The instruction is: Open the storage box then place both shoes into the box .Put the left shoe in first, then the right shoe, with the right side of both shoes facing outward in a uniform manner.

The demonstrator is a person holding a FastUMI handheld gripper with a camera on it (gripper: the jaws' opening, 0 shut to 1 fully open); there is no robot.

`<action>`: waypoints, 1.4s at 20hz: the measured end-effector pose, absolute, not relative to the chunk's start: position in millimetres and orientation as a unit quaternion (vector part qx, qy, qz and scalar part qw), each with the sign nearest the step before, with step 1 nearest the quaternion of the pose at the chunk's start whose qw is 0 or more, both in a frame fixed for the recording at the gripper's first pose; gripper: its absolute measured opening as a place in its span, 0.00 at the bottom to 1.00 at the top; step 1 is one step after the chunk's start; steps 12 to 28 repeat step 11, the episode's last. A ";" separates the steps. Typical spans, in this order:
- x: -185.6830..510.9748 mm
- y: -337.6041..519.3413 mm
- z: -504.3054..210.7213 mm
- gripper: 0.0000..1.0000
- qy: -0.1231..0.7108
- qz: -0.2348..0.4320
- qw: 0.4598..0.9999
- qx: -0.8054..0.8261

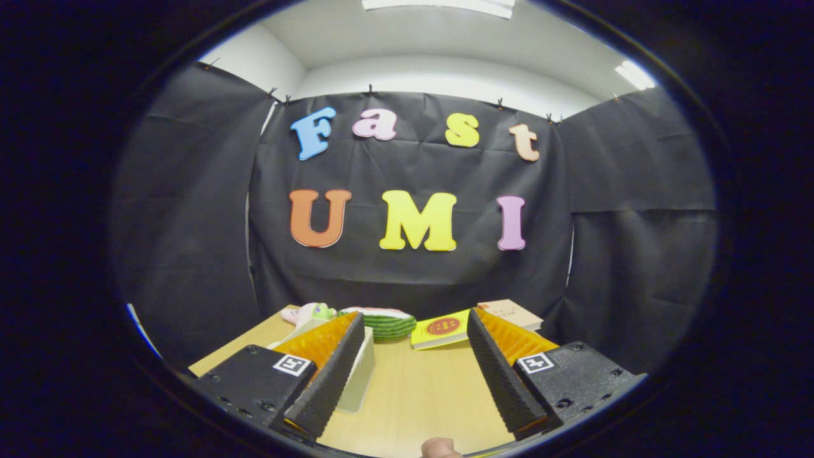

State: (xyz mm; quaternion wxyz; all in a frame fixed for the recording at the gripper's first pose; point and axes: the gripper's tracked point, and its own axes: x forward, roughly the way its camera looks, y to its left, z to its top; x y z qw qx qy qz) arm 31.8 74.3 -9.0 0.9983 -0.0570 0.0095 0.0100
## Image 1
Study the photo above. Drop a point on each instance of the tan book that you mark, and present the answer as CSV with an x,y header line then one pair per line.
x,y
515,313

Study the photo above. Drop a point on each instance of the watermelon slice plush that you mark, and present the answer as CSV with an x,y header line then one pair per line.
x,y
388,326

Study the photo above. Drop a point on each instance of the pink plush toy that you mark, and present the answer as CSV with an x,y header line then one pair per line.
x,y
308,313

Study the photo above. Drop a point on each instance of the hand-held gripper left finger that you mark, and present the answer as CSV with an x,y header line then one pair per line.
x,y
331,381

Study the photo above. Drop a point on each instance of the yellow book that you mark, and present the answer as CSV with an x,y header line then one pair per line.
x,y
442,327

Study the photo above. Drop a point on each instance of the long ceiling light panel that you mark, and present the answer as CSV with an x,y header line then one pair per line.
x,y
439,5

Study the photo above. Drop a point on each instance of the beige fabric storage box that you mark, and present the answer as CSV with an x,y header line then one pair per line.
x,y
361,375

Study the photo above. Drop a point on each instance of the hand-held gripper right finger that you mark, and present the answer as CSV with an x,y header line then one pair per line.
x,y
502,381

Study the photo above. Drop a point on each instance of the black backdrop cloth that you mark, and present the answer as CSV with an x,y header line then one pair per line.
x,y
413,273

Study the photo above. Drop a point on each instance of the small ceiling light panel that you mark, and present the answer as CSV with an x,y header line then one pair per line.
x,y
634,75

